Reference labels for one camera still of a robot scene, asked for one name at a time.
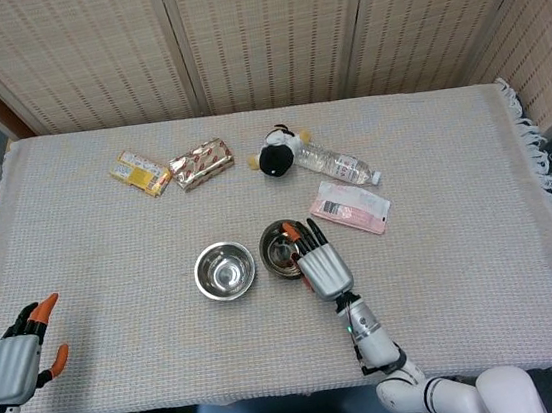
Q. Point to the yellow snack box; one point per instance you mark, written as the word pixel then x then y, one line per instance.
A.
pixel 141 174

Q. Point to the gold foil snack pack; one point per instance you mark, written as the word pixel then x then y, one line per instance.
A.
pixel 201 163

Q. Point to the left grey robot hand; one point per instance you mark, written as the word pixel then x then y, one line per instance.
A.
pixel 11 372

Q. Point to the pink white flat packet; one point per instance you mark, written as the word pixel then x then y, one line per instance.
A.
pixel 351 207

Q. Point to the black white plush penguin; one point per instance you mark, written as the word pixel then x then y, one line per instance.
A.
pixel 276 157

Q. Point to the woven beige fringed tablecloth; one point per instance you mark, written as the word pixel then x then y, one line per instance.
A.
pixel 171 340

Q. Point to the clear plastic water bottle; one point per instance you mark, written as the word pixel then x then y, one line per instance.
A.
pixel 333 161

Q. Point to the bamboo folding screen panel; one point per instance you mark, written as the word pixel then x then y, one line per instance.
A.
pixel 433 11
pixel 66 56
pixel 539 48
pixel 269 31

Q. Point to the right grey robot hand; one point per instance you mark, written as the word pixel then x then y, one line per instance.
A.
pixel 323 266

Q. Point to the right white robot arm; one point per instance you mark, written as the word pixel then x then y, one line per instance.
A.
pixel 373 340

